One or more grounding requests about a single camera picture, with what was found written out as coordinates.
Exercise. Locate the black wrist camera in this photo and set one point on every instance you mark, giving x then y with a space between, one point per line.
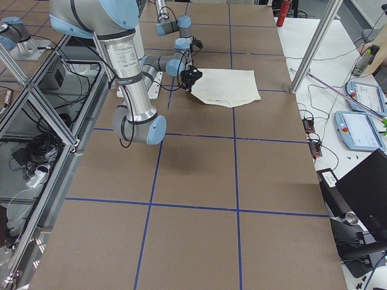
196 43

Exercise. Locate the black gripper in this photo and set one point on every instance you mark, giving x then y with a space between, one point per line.
186 82

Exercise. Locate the white power strip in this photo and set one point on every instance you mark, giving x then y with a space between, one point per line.
36 179

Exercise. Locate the red bottle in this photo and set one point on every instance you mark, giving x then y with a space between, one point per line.
283 13

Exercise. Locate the aluminium frame rack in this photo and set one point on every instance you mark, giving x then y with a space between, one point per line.
55 102

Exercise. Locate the upper blue teach pendant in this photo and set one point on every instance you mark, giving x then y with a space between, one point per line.
371 96

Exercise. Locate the lower blue teach pendant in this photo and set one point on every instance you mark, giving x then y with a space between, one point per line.
358 132

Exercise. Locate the cream long-sleeve cat shirt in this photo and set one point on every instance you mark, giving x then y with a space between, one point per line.
226 87

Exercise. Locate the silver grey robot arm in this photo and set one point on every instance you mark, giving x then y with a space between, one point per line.
168 22
114 24

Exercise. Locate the black monitor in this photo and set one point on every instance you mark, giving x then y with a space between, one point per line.
364 190

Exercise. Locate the blue teach pendant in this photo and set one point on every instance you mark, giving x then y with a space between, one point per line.
371 96
358 132

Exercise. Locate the aluminium frame post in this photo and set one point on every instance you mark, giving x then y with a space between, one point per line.
318 36

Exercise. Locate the black box with label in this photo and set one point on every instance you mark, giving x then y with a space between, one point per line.
337 207

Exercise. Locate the orange black electronics board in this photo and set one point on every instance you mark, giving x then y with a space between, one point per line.
314 140

